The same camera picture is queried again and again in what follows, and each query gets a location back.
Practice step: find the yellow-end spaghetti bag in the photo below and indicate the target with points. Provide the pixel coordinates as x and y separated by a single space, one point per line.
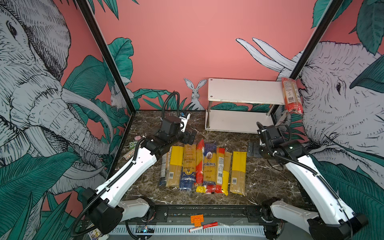
226 173

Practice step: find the blue-bottom spaghetti bag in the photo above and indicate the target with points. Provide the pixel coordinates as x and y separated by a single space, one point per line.
188 176

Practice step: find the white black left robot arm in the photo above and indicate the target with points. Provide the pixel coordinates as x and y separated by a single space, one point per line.
103 207

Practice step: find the white two-tier shelf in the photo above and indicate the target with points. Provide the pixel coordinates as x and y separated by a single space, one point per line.
236 105

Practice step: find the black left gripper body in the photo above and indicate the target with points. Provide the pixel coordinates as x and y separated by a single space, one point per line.
184 138

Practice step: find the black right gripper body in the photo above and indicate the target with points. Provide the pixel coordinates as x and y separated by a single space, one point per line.
259 151

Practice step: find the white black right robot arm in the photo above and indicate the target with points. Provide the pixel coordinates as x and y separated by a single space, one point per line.
333 218

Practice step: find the yellow-top spaghetti bag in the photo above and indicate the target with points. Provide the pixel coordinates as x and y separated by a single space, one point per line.
238 173

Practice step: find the card box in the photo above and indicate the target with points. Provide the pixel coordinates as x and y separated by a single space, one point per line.
95 234

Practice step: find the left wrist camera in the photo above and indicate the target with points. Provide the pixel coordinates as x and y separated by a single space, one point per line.
184 116

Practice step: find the orange plastic block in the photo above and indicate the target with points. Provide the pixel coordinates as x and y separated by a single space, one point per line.
197 220

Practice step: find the red double spaghetti bag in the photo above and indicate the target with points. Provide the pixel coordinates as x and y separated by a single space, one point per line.
293 103

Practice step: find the blue portrait spaghetti bag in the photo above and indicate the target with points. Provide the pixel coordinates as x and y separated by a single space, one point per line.
210 164

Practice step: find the red yellow narrow spaghetti bag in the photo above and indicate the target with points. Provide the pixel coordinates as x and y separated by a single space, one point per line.
199 167

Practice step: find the white perforated cable tray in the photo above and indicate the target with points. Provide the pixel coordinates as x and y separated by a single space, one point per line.
220 230

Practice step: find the green number toy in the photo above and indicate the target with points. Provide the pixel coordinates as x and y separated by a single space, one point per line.
132 145

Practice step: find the red white marker pen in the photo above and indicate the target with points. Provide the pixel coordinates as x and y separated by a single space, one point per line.
202 227

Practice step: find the clear blue-end spaghetti bag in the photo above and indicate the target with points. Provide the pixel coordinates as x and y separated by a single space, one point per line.
164 168

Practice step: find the yellow label spaghetti bag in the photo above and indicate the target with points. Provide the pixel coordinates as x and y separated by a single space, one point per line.
175 158

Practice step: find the glitter silver microphone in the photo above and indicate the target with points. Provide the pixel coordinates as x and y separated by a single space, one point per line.
127 156

